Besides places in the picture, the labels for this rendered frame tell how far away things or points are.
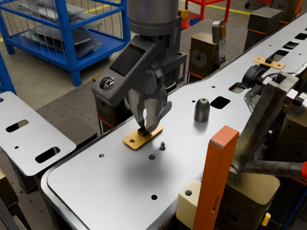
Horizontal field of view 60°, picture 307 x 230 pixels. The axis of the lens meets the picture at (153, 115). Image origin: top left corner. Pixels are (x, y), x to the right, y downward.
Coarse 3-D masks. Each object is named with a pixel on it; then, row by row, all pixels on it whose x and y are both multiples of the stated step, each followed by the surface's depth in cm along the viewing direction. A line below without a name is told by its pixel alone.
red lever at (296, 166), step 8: (256, 160) 36; (248, 168) 36; (256, 168) 35; (264, 168) 34; (272, 168) 33; (280, 168) 33; (288, 168) 32; (296, 168) 31; (304, 168) 30; (280, 176) 33; (288, 176) 32; (296, 176) 31; (304, 176) 30
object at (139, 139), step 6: (144, 126) 52; (162, 126) 54; (132, 132) 52; (138, 132) 52; (144, 132) 51; (156, 132) 52; (126, 138) 51; (132, 138) 51; (138, 138) 51; (144, 138) 51; (150, 138) 51; (132, 144) 50; (138, 144) 50
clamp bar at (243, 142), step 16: (256, 64) 30; (256, 80) 30; (272, 80) 29; (288, 80) 28; (272, 96) 28; (288, 96) 28; (256, 112) 30; (272, 112) 29; (256, 128) 31; (240, 144) 34; (256, 144) 32; (240, 160) 35
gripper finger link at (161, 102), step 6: (162, 84) 43; (156, 90) 43; (162, 90) 43; (156, 96) 44; (162, 96) 43; (156, 102) 44; (162, 102) 44; (156, 108) 45; (162, 108) 45; (156, 114) 46
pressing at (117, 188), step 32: (288, 32) 95; (288, 64) 76; (192, 96) 63; (224, 96) 64; (128, 128) 54; (192, 128) 54; (64, 160) 48; (96, 160) 48; (128, 160) 48; (160, 160) 48; (192, 160) 48; (64, 192) 42; (96, 192) 42; (128, 192) 42; (160, 192) 42; (96, 224) 38; (128, 224) 38; (160, 224) 38
